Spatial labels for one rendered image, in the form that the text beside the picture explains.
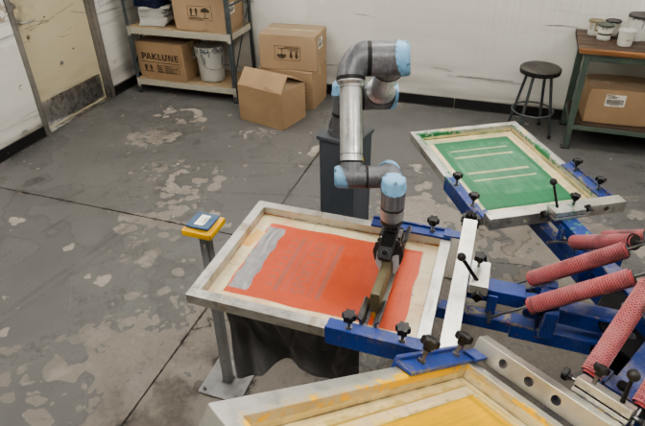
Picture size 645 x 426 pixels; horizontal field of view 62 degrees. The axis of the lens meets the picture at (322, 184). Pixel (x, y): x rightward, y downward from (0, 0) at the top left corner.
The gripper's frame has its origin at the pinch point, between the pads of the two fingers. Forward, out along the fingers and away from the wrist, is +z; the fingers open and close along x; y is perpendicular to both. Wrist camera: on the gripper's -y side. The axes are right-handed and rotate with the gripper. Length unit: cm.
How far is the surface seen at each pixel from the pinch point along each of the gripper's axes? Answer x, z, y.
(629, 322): -66, -18, -22
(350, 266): 13.9, 5.4, 4.6
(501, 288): -36.6, -3.3, -0.9
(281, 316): 26.6, 1.9, -28.5
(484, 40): -7, 30, 380
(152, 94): 332, 101, 322
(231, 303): 44, 2, -28
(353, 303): 7.8, 5.3, -13.0
